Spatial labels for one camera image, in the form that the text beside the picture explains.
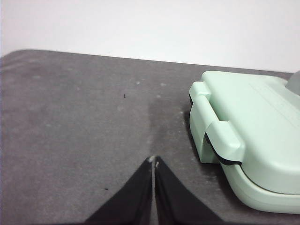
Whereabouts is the silver chrome cover handle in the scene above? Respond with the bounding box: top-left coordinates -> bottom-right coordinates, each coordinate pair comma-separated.
285,71 -> 300,95

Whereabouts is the mint green hinged griddle cover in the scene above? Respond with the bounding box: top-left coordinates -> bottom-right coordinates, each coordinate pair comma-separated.
188,70 -> 300,195

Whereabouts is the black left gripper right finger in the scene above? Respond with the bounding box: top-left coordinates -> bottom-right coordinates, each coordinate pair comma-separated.
154,156 -> 226,225

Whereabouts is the mint green breakfast maker base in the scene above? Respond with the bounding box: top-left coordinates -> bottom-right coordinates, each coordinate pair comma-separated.
220,161 -> 300,214

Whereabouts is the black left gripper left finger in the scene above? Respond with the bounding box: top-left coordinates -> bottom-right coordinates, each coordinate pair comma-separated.
84,156 -> 155,225

